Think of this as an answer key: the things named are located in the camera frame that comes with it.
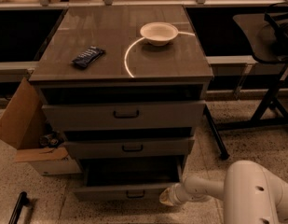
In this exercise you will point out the open cardboard box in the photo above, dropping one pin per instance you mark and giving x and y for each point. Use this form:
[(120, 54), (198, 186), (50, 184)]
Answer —
[(21, 126)]

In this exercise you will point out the white paper bowl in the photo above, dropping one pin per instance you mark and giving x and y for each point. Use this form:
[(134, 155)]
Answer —
[(159, 33)]

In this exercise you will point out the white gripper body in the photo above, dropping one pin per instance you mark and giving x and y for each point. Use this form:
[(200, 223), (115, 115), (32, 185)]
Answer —
[(176, 193)]

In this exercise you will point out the black bar on floor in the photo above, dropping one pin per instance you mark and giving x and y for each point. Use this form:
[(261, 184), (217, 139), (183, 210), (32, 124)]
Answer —
[(21, 202)]

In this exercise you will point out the dark blue snack packet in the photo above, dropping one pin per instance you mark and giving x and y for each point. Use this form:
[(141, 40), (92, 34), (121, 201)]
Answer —
[(84, 59)]

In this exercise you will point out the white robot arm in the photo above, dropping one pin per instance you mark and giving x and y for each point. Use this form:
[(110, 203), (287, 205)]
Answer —
[(251, 194)]

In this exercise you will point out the grey drawer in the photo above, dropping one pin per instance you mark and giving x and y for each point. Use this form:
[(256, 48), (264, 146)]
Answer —
[(121, 116), (133, 178), (129, 148)]

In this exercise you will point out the grey drawer cabinet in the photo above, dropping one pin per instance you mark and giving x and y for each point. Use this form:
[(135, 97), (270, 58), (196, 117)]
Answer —
[(131, 70)]

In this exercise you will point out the black side table stand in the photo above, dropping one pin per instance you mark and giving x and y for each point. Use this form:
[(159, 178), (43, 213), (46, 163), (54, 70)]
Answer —
[(267, 34)]

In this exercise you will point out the cans inside cardboard box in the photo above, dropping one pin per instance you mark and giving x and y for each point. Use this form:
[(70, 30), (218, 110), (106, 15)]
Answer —
[(49, 140)]

